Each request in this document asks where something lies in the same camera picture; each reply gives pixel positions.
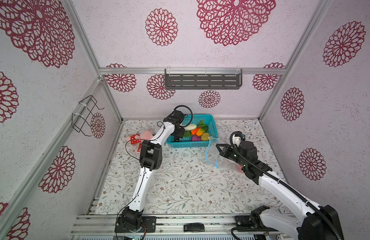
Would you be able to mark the green yellow cucumber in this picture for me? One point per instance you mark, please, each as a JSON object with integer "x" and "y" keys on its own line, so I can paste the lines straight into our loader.
{"x": 202, "y": 130}

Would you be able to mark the clear zip top bag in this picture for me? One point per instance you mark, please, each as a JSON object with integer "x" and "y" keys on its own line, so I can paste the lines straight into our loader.
{"x": 212, "y": 156}

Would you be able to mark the yellow green potato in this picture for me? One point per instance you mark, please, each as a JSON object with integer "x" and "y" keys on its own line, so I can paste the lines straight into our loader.
{"x": 205, "y": 137}

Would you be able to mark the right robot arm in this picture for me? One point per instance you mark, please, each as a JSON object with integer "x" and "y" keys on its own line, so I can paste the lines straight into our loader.
{"x": 310, "y": 220}

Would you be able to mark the red card pack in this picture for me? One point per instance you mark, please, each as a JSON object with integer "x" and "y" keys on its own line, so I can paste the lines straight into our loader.
{"x": 139, "y": 148}

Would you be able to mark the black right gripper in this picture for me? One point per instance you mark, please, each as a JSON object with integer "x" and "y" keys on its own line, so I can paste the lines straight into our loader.
{"x": 225, "y": 152}

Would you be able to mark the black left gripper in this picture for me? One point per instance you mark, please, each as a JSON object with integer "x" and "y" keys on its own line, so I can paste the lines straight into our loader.
{"x": 181, "y": 133}

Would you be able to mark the white radish with leaves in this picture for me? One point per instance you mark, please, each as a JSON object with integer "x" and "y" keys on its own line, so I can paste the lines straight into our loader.
{"x": 192, "y": 127}

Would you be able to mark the grey wall shelf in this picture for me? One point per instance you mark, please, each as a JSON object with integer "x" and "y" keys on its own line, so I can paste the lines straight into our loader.
{"x": 205, "y": 81}

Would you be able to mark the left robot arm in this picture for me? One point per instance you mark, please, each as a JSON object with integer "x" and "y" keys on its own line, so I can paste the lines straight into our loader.
{"x": 130, "y": 217}

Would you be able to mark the small black device on rail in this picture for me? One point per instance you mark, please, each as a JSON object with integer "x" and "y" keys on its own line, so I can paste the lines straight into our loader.
{"x": 194, "y": 227}

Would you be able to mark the purple onion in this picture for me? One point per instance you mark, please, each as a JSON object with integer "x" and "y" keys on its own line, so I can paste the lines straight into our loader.
{"x": 195, "y": 138}

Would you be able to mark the orange carrot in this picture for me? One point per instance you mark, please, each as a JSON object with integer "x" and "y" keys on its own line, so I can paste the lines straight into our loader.
{"x": 193, "y": 132}

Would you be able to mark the teal plastic basket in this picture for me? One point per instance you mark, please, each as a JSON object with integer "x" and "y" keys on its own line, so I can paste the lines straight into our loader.
{"x": 186, "y": 142}

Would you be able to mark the black wire wall rack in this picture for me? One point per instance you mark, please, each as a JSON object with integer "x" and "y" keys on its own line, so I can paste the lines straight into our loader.
{"x": 89, "y": 121}

